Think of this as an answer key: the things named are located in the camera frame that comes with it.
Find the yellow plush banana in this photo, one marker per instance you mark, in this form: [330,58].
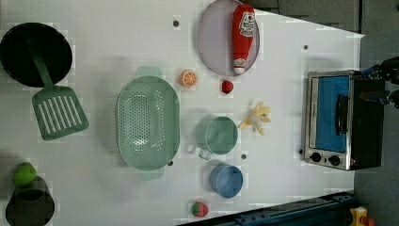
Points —
[257,117]

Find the green metal cup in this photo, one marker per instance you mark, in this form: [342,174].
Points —
[216,135]

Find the black toaster oven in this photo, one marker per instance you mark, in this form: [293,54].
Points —
[344,120]

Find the blue metal frame rail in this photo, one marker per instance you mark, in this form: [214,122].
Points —
[329,210]

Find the green slotted spatula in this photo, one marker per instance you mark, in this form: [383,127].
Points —
[57,108]

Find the red ketchup bottle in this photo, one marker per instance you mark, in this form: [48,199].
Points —
[243,32]

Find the large strawberry toy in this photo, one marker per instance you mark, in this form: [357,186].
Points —
[199,209]

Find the orange slice toy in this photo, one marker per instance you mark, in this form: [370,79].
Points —
[188,79]

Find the green oval colander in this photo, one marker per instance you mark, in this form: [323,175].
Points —
[148,123]

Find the small red strawberry toy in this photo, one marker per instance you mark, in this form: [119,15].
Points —
[227,86]

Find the black frying pan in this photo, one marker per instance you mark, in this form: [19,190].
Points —
[18,62]

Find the black cylindrical container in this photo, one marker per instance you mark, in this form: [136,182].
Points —
[31,205]

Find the green apple toy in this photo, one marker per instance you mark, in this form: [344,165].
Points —
[24,174]

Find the grey round plate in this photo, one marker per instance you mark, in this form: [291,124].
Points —
[214,38]

